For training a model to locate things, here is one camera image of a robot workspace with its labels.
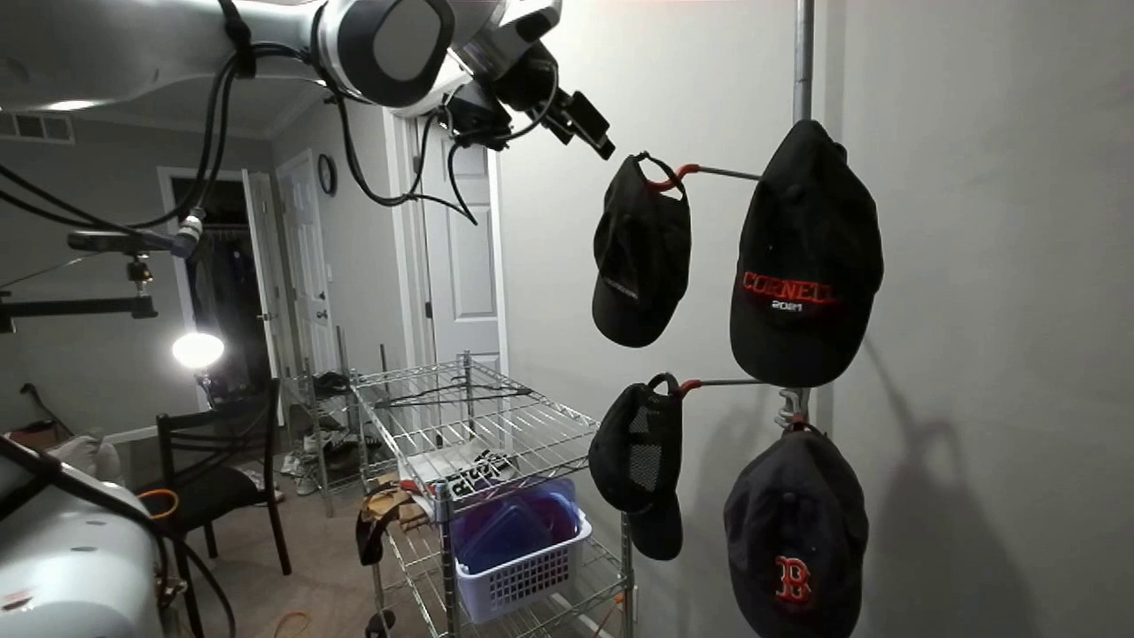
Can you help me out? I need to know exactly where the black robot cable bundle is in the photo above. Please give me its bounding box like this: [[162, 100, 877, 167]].
[[0, 0, 488, 239]]

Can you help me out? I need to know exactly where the short orange pole hook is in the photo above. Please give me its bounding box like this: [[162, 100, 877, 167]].
[[774, 392, 813, 436]]

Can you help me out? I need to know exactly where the plain black cap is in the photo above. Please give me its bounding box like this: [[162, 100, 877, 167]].
[[587, 151, 694, 352]]

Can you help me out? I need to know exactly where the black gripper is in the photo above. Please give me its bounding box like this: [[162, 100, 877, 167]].
[[492, 34, 618, 163]]

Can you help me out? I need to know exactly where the orange cord loop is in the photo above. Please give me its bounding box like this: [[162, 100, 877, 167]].
[[135, 486, 184, 524]]

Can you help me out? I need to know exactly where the black chair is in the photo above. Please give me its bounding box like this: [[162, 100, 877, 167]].
[[154, 375, 297, 595]]

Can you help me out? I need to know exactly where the blue plastic laundry basket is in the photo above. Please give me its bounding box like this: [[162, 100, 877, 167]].
[[445, 473, 596, 626]]

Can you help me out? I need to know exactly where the black cap orange lettering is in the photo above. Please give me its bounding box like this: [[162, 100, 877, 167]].
[[726, 117, 887, 389]]

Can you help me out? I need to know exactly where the bright round lamp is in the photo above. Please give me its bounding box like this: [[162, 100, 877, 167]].
[[168, 327, 229, 375]]

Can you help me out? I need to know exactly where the black mesh-back cap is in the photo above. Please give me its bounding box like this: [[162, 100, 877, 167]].
[[584, 373, 686, 563]]

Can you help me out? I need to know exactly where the long metal hook orange tip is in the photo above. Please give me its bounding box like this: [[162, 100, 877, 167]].
[[634, 151, 765, 193], [647, 373, 772, 401]]

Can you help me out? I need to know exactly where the white panel door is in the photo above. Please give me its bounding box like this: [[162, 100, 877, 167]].
[[411, 117, 507, 367], [272, 150, 347, 379]]

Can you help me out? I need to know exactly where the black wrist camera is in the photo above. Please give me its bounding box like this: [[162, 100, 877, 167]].
[[444, 80, 513, 151]]

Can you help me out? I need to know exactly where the chrome wire shelf cart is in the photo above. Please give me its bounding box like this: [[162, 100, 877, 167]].
[[347, 346, 640, 638]]

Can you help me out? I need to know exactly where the brown bag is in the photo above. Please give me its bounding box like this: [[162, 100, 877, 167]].
[[350, 479, 428, 571]]

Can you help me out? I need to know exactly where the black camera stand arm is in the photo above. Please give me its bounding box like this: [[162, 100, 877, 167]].
[[0, 224, 205, 332]]

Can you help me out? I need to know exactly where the ceiling air vent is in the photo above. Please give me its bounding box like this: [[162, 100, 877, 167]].
[[0, 106, 79, 150]]

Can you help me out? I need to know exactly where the black cap red B logo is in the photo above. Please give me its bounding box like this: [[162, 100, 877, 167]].
[[718, 424, 872, 638]]

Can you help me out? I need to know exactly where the cluttered low wire rack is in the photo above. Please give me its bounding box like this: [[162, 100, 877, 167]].
[[279, 366, 368, 488]]

